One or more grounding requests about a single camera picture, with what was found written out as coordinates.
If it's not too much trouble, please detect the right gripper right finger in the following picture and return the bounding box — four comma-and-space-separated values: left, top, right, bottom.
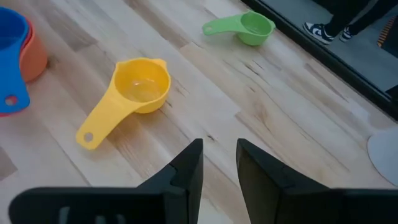
235, 138, 398, 224

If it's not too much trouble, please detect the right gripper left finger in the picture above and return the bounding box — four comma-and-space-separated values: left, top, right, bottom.
8, 138, 205, 224

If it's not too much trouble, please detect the yellow measuring cup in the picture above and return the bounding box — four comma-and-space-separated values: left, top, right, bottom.
75, 57, 172, 151

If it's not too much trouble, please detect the large blue measuring cup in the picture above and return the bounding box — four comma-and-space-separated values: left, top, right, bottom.
0, 6, 31, 114

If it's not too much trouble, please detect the orange measuring cup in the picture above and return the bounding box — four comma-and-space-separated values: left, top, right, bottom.
19, 18, 49, 83

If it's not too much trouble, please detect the green measuring cup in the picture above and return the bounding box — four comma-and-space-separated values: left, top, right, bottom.
201, 9, 276, 47

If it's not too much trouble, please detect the white plant pot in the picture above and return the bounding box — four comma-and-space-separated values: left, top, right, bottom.
366, 127, 398, 187

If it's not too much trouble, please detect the person's shoe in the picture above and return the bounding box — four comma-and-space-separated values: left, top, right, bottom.
338, 26, 355, 43
302, 21, 336, 45

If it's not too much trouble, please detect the orange striped dark mat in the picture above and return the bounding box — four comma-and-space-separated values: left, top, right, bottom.
377, 15, 398, 60

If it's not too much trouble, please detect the person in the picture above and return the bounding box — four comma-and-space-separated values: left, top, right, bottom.
312, 0, 398, 37

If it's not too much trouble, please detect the black table frame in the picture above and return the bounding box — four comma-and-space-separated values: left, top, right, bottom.
241, 0, 398, 121

